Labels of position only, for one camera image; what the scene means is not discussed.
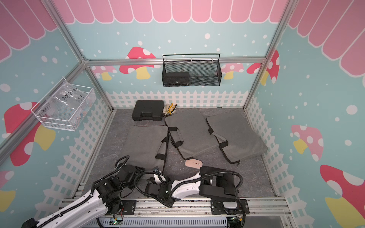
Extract pink mouse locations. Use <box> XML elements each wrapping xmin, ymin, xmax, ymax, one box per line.
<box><xmin>185</xmin><ymin>159</ymin><xmax>203</xmax><ymax>169</ymax></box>

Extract grey laptop bag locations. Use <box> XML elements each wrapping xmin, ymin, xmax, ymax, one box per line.
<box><xmin>121</xmin><ymin>125</ymin><xmax>169</xmax><ymax>172</ymax></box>
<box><xmin>164</xmin><ymin>108</ymin><xmax>218</xmax><ymax>160</ymax></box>
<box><xmin>206</xmin><ymin>110</ymin><xmax>268</xmax><ymax>164</ymax></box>

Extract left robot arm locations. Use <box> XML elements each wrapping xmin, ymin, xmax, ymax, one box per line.
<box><xmin>22</xmin><ymin>155</ymin><xmax>145</xmax><ymax>228</ymax></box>

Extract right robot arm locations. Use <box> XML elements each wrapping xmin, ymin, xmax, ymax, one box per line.
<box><xmin>134</xmin><ymin>166</ymin><xmax>248</xmax><ymax>215</ymax></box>

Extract clear plastic bag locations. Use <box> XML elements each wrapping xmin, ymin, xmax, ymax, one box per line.
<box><xmin>41</xmin><ymin>82</ymin><xmax>96</xmax><ymax>125</ymax></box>

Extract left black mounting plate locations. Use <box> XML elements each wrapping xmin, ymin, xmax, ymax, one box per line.
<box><xmin>113</xmin><ymin>200</ymin><xmax>137</xmax><ymax>216</ymax></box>

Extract black mounting plate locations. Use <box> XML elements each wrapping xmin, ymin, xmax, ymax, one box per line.
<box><xmin>113</xmin><ymin>200</ymin><xmax>137</xmax><ymax>216</ymax></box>
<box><xmin>211</xmin><ymin>199</ymin><xmax>250</xmax><ymax>215</ymax></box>

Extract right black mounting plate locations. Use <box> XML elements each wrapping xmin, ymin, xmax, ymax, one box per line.
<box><xmin>211</xmin><ymin>199</ymin><xmax>250</xmax><ymax>215</ymax></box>

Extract black plastic tool case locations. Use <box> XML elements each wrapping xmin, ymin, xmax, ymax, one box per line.
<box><xmin>132</xmin><ymin>100</ymin><xmax>165</xmax><ymax>121</ymax></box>

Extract yellow black pliers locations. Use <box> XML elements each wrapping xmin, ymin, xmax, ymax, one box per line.
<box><xmin>163</xmin><ymin>103</ymin><xmax>177</xmax><ymax>117</ymax></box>

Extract black box in basket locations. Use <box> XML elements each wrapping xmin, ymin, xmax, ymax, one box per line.
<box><xmin>162</xmin><ymin>72</ymin><xmax>190</xmax><ymax>87</ymax></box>

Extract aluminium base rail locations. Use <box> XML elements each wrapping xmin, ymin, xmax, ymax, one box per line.
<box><xmin>54</xmin><ymin>197</ymin><xmax>291</xmax><ymax>220</ymax></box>

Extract white wire basket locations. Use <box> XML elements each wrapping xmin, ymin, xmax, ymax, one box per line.
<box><xmin>31</xmin><ymin>79</ymin><xmax>96</xmax><ymax>132</ymax></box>

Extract black wire mesh basket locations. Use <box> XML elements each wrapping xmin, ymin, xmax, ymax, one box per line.
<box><xmin>162</xmin><ymin>53</ymin><xmax>222</xmax><ymax>86</ymax></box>

